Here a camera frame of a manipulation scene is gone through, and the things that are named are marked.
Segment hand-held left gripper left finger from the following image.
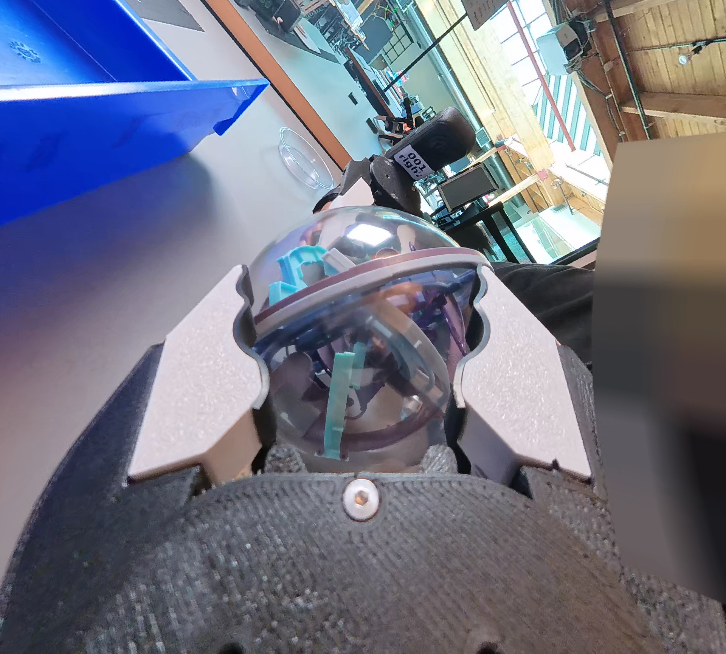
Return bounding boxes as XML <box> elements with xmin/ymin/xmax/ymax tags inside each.
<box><xmin>129</xmin><ymin>264</ymin><xmax>273</xmax><ymax>482</ymax></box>

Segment clear plastic dish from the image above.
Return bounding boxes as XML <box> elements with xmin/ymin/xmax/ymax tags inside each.
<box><xmin>278</xmin><ymin>127</ymin><xmax>338</xmax><ymax>192</ymax></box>

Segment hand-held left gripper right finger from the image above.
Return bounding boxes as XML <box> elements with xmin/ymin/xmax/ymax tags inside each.
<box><xmin>452</xmin><ymin>264</ymin><xmax>594</xmax><ymax>487</ymax></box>

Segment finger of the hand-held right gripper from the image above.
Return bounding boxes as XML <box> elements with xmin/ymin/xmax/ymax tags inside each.
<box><xmin>336</xmin><ymin>180</ymin><xmax>377</xmax><ymax>210</ymax></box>

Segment computer monitor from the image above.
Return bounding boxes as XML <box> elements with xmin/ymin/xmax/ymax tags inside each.
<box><xmin>437</xmin><ymin>164</ymin><xmax>501</xmax><ymax>214</ymax></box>

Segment dark tape strip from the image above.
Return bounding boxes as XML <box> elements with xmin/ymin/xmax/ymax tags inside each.
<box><xmin>97</xmin><ymin>0</ymin><xmax>206</xmax><ymax>33</ymax></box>

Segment black printed hoodie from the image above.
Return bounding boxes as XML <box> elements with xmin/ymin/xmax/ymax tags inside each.
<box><xmin>494</xmin><ymin>261</ymin><xmax>602</xmax><ymax>373</ymax></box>

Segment clear plastic maze ball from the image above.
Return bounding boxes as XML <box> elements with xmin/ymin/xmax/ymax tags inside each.
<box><xmin>244</xmin><ymin>206</ymin><xmax>486</xmax><ymax>462</ymax></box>

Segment blue plastic bin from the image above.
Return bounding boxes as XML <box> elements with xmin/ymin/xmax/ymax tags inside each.
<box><xmin>0</xmin><ymin>0</ymin><xmax>270</xmax><ymax>226</ymax></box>

